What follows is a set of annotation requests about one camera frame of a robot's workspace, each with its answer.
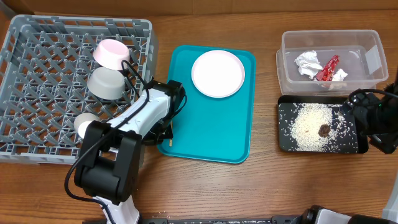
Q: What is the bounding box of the wooden chopstick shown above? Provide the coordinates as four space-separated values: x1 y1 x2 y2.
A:
169 121 173 147

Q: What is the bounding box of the teal plastic tray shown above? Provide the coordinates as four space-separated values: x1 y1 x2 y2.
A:
157 45 256 164

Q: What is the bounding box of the grey metal bowl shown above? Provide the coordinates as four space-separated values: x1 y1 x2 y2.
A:
87 67 125 100

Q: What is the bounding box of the large white plate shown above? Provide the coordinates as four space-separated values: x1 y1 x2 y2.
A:
191 50 246 98

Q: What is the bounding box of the white paper cup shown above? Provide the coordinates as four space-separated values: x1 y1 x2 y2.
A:
73 113 100 139

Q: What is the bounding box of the white bowl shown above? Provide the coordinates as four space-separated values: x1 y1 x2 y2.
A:
93 39 130 70

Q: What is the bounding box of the pile of white rice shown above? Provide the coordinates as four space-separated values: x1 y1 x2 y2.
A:
279 102 358 153

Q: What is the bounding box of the large white tissue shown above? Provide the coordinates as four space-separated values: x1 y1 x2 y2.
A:
294 50 323 80

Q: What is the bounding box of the brown food scrap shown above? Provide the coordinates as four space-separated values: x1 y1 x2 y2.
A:
318 124 331 138

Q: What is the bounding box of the red snack wrapper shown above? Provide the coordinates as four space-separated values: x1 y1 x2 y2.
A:
315 55 340 81

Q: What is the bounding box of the small white tissue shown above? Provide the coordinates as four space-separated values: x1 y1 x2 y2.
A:
329 68 348 90

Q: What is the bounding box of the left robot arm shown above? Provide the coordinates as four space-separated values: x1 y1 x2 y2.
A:
67 80 187 223

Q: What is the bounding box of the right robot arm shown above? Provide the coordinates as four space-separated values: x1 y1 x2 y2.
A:
314 81 397 224

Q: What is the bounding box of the grey plastic dish rack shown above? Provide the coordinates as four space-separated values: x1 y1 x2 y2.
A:
1 15 159 164

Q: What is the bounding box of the black tray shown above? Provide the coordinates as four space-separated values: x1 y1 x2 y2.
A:
276 95 369 154

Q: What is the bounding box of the clear plastic bin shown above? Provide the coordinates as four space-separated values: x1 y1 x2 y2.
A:
276 30 389 96

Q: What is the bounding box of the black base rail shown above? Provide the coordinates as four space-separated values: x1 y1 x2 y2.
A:
138 215 311 224

